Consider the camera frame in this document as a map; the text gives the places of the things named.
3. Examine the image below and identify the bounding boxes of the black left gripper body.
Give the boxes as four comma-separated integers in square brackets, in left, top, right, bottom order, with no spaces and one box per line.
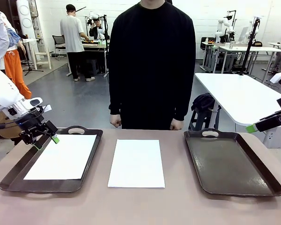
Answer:
[18,109,50,139]

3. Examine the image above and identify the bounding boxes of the white A4 paper sheet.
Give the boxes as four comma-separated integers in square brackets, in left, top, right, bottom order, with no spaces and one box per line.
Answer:
[23,134,98,180]

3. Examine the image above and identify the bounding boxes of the white A4 paper stack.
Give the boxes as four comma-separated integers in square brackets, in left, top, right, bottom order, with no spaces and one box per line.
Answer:
[107,139,166,189]

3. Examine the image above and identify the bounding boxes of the person's right forearm black sleeve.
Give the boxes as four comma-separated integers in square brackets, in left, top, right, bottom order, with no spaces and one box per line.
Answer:
[108,77,124,116]

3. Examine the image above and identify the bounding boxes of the person's left forearm black sleeve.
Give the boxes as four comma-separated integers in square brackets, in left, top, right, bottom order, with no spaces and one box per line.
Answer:
[173,77,197,122]

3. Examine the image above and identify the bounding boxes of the person's right hand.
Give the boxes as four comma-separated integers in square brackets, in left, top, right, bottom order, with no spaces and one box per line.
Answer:
[109,114,122,128]

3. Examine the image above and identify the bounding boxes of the person's left hand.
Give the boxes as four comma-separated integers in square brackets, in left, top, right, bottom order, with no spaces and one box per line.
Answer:
[170,118,185,131]

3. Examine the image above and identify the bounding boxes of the white rectangular table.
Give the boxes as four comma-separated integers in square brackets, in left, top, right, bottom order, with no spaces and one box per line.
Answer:
[194,72,281,149]

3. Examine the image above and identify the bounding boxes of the brown plastic serving tray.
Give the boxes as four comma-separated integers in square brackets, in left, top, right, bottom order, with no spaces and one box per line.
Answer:
[184,128,281,197]
[0,126,104,194]

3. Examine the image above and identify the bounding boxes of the person in orange trousers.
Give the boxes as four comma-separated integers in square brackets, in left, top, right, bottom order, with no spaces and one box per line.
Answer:
[3,16,33,99]

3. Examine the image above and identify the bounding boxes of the long white desk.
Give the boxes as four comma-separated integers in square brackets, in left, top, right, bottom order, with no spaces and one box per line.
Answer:
[219,45,281,83]

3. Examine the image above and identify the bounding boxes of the white wooden stool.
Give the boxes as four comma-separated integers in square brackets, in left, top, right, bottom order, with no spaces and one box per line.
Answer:
[33,46,52,70]

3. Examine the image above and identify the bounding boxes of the black mesh office chair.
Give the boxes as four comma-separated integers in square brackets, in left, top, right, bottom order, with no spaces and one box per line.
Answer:
[52,34,68,59]

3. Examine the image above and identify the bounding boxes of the white-legged wooden-top desk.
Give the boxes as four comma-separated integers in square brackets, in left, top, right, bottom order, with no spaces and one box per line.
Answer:
[66,39,110,78]

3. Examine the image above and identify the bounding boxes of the man in white t-shirt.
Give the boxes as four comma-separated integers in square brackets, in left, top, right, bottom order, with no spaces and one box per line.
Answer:
[60,4,96,82]

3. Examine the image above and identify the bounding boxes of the black padded office chair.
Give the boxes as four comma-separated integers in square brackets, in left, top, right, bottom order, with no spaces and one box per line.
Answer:
[200,36,216,51]

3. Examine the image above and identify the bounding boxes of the white standing air conditioner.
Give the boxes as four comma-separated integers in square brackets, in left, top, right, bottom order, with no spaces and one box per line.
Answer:
[15,0,42,47]

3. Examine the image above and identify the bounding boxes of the seated person with glasses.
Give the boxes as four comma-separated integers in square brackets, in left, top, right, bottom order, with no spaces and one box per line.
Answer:
[89,19,106,40]

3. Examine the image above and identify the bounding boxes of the person's torso in black sweater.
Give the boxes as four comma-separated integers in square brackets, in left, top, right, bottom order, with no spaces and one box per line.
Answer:
[108,0,197,131]

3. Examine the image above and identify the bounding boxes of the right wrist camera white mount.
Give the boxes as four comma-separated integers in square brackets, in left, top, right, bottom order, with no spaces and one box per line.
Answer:
[270,71,281,89]

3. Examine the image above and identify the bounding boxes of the black camera stand pole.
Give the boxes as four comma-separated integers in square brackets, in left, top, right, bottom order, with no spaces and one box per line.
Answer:
[238,17,261,76]

